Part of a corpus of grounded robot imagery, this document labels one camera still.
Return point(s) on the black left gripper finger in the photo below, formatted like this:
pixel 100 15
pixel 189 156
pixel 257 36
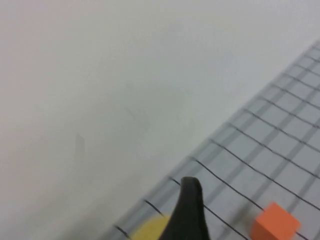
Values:
pixel 187 220

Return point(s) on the yellow plastic cup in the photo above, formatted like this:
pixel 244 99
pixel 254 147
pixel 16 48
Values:
pixel 150 230

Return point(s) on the orange foam cube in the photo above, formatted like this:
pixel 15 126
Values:
pixel 272 222

